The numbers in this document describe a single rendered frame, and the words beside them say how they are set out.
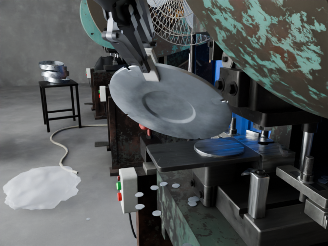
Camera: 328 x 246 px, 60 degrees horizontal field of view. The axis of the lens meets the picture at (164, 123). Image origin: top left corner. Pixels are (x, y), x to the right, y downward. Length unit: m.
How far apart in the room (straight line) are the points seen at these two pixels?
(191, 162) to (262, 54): 0.40
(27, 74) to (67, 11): 1.70
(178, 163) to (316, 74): 0.43
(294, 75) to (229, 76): 0.41
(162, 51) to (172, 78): 1.43
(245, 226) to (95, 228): 1.26
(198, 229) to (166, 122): 0.26
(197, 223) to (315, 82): 0.48
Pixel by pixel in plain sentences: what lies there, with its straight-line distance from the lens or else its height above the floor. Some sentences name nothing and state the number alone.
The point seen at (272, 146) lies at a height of 0.78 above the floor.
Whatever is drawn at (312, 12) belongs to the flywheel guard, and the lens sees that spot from 0.20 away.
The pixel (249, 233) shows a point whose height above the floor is 0.68.
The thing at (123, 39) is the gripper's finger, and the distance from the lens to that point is 0.44.
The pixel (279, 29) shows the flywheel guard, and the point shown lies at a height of 1.05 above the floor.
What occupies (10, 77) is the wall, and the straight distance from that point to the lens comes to 7.43.
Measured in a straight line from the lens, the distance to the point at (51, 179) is 2.02.
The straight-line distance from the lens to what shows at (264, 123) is 0.65.
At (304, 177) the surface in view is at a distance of 0.67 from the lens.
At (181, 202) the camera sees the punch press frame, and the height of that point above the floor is 0.64.
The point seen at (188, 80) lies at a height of 0.97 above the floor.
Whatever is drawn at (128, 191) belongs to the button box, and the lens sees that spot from 0.94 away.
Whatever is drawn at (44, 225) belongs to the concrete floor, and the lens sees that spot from 1.89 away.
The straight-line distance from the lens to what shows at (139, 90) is 0.63.
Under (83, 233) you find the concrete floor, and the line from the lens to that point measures 1.77.
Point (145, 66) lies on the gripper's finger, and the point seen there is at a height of 0.99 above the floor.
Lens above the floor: 1.04
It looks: 16 degrees down
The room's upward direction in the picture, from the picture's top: straight up
